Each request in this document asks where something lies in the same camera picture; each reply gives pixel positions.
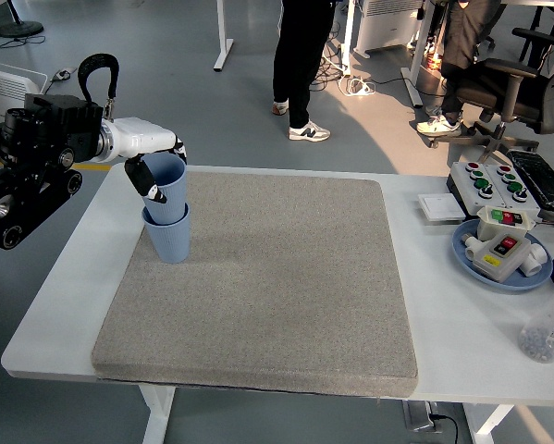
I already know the grey red-button switch box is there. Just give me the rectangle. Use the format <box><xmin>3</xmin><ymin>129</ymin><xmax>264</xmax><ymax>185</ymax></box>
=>
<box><xmin>461</xmin><ymin>230</ymin><xmax>549</xmax><ymax>284</ymax></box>

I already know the black fan stand base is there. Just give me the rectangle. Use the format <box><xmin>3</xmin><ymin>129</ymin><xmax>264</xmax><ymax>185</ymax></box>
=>
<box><xmin>0</xmin><ymin>0</ymin><xmax>45</xmax><ymax>39</ymax></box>

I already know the white push-button control box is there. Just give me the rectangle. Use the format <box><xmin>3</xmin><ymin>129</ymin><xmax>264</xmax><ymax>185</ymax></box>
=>
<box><xmin>483</xmin><ymin>162</ymin><xmax>542</xmax><ymax>218</ymax></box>
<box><xmin>446</xmin><ymin>161</ymin><xmax>509</xmax><ymax>217</ymax></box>

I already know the grey box under table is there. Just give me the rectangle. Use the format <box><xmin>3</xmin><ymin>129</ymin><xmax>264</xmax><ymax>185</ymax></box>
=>
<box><xmin>401</xmin><ymin>400</ymin><xmax>444</xmax><ymax>434</ymax></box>

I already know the black wrapped flat object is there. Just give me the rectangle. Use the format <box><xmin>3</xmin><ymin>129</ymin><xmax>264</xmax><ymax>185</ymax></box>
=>
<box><xmin>507</xmin><ymin>150</ymin><xmax>554</xmax><ymax>215</ymax></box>

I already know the light blue ribbed cup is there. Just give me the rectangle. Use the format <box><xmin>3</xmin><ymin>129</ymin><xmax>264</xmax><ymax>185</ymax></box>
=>
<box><xmin>140</xmin><ymin>153</ymin><xmax>189</xmax><ymax>226</ymax></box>
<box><xmin>141</xmin><ymin>202</ymin><xmax>192</xmax><ymax>265</ymax></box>

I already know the grey-brown mat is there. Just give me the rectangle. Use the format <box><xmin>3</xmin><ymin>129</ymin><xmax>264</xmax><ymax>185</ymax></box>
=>
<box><xmin>91</xmin><ymin>171</ymin><xmax>419</xmax><ymax>399</ymax></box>

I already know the clear bottle with red cap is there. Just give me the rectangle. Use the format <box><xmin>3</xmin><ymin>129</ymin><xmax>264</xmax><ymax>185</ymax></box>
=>
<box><xmin>517</xmin><ymin>277</ymin><xmax>554</xmax><ymax>364</ymax></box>

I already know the blue plate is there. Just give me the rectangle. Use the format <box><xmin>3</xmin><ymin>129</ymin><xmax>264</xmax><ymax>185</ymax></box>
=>
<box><xmin>451</xmin><ymin>217</ymin><xmax>554</xmax><ymax>293</ymax></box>

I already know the white green-red switch box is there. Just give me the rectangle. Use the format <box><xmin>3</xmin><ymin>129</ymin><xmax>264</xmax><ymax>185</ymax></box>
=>
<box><xmin>475</xmin><ymin>205</ymin><xmax>541</xmax><ymax>241</ymax></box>

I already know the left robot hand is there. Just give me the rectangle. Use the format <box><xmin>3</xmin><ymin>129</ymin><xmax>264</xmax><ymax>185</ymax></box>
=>
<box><xmin>104</xmin><ymin>117</ymin><xmax>189</xmax><ymax>205</ymax></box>

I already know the person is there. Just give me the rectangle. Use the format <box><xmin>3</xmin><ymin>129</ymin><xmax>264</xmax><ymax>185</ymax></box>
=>
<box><xmin>270</xmin><ymin>0</ymin><xmax>333</xmax><ymax>142</ymax></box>
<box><xmin>416</xmin><ymin>0</ymin><xmax>507</xmax><ymax>138</ymax></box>

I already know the white wall switch plate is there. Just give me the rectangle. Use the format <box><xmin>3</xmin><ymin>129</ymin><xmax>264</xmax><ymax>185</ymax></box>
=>
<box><xmin>417</xmin><ymin>192</ymin><xmax>467</xmax><ymax>224</ymax></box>

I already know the white desk leg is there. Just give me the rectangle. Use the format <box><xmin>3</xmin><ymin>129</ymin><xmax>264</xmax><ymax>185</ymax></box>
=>
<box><xmin>213</xmin><ymin>0</ymin><xmax>235</xmax><ymax>72</ymax></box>
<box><xmin>339</xmin><ymin>0</ymin><xmax>357</xmax><ymax>78</ymax></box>
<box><xmin>400</xmin><ymin>0</ymin><xmax>437</xmax><ymax>110</ymax></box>

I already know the white table leg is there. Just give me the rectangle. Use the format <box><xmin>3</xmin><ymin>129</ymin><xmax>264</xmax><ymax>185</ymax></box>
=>
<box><xmin>140</xmin><ymin>385</ymin><xmax>177</xmax><ymax>444</ymax></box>
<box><xmin>463</xmin><ymin>404</ymin><xmax>516</xmax><ymax>444</ymax></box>

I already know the black cable under table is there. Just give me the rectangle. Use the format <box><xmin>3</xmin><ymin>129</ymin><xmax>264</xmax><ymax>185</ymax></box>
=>
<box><xmin>431</xmin><ymin>413</ymin><xmax>461</xmax><ymax>444</ymax></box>

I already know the white panel heater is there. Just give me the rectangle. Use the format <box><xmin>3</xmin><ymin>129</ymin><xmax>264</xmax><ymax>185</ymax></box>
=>
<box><xmin>0</xmin><ymin>64</ymin><xmax>49</xmax><ymax>135</ymax></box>
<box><xmin>352</xmin><ymin>0</ymin><xmax>425</xmax><ymax>57</ymax></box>

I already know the black office chair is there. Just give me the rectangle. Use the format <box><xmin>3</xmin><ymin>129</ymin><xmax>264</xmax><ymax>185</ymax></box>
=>
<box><xmin>427</xmin><ymin>26</ymin><xmax>554</xmax><ymax>161</ymax></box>

